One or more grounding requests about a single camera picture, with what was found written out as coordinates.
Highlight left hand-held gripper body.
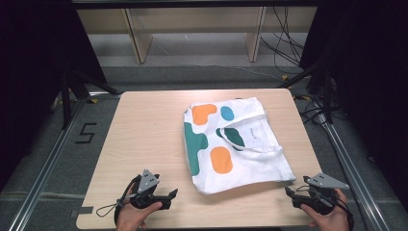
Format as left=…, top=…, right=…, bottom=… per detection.
left=129, top=168, right=171, bottom=210

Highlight black wrist strap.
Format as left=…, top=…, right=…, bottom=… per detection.
left=335, top=192, right=355, bottom=231
left=114, top=174, right=142, bottom=225

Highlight black cable bundle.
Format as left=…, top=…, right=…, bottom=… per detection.
left=259, top=6, right=306, bottom=76

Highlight black curtain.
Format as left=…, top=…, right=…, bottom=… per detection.
left=0, top=0, right=109, bottom=192
left=297, top=0, right=408, bottom=203

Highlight person's right hand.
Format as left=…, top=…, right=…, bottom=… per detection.
left=299, top=188, right=351, bottom=231

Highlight black floor cables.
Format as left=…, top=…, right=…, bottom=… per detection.
left=293, top=90, right=345, bottom=127

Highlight grey cord loop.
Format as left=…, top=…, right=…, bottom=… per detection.
left=95, top=198, right=131, bottom=219

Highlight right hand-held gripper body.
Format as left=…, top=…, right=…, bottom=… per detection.
left=292, top=172, right=350, bottom=216

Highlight aluminium floor rail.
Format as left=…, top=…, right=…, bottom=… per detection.
left=316, top=114, right=392, bottom=231
left=7, top=90, right=123, bottom=231

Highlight grey tape piece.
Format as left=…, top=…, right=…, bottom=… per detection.
left=69, top=206, right=94, bottom=219

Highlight light wooden shelf unit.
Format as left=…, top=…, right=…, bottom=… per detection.
left=76, top=5, right=319, bottom=64

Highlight white patterned tote bag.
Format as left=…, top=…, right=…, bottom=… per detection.
left=182, top=96, right=297, bottom=195

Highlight person's left hand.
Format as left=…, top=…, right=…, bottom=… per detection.
left=115, top=183, right=164, bottom=231

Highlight black tripod stand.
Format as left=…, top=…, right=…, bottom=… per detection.
left=59, top=68, right=121, bottom=130
left=276, top=52, right=335, bottom=125

